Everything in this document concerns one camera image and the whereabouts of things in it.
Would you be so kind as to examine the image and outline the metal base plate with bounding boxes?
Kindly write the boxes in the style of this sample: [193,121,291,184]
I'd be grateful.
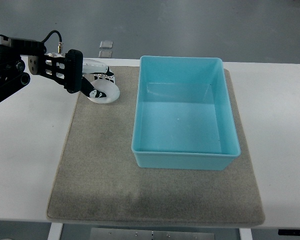
[89,228,216,240]

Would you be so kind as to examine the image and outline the lower floor socket plate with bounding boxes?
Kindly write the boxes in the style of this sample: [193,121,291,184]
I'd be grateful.
[98,50,112,59]

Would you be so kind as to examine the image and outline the blue plastic box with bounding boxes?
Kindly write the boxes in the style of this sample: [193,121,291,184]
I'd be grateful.
[131,56,241,171]

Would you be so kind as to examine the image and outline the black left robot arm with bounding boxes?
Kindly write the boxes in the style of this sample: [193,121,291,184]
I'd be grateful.
[0,30,83,103]

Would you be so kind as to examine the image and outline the white left table leg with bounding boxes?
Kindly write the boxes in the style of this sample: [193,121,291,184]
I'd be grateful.
[47,222,64,240]

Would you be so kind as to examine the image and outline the white right table leg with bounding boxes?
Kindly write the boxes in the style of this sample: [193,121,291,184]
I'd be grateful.
[239,228,253,240]

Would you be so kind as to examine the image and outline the white table leg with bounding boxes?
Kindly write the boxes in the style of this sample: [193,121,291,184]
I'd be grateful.
[239,228,253,240]
[47,222,64,240]

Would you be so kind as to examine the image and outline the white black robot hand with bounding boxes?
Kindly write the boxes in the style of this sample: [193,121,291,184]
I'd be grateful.
[80,58,116,99]

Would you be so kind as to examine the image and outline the grey felt mat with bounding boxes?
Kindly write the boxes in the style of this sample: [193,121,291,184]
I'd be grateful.
[46,66,265,228]

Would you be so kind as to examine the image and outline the black table control panel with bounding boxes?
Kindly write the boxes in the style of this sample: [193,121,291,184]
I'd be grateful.
[278,229,300,237]

